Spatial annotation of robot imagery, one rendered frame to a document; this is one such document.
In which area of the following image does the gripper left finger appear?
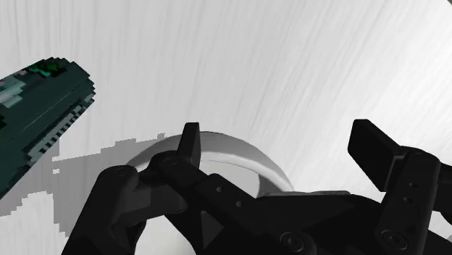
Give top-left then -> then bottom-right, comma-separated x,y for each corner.
62,122 -> 283,255

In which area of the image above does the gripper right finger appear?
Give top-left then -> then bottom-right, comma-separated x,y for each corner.
347,119 -> 452,255

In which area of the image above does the white bowl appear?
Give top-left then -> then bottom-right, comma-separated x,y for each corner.
126,131 -> 295,198

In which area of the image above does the dark green box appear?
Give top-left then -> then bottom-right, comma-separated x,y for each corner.
0,56 -> 96,201

